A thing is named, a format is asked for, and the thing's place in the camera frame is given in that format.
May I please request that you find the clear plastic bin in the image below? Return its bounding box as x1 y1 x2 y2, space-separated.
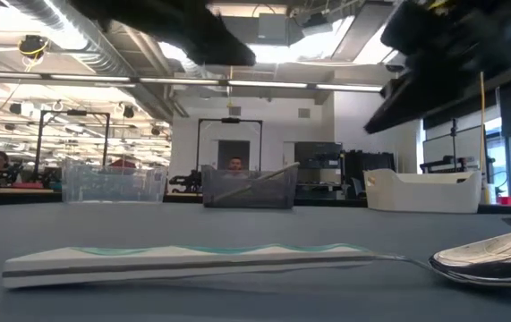
61 161 169 205

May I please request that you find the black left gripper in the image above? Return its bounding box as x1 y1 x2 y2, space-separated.
69 0 257 68

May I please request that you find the black equipment rack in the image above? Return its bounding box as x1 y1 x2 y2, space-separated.
343 150 397 200

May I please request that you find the long ceiling light bar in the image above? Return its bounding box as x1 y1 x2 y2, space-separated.
0 70 384 93

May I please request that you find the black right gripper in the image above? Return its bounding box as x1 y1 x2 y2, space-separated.
364 0 511 135

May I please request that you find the silver ventilation duct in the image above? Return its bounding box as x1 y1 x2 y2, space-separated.
8 0 220 122

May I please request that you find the black cabinet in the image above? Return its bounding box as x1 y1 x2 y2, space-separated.
294 141 344 201

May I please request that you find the black equipment stand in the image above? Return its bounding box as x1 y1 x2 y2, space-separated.
419 118 469 174

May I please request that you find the grey plastic bin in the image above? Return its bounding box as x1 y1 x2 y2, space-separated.
200 164 300 210

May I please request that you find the steel spoon white-teal handle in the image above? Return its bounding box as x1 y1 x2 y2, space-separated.
2 228 511 290

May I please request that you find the yellow cable reel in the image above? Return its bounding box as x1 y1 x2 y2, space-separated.
16 34 49 60

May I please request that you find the black gantry frame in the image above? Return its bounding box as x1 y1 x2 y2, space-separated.
34 109 112 180
195 117 264 174

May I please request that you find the black table frame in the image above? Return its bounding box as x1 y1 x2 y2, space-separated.
0 187 511 216

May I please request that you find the white plastic bin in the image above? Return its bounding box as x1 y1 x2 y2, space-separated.
363 168 483 215

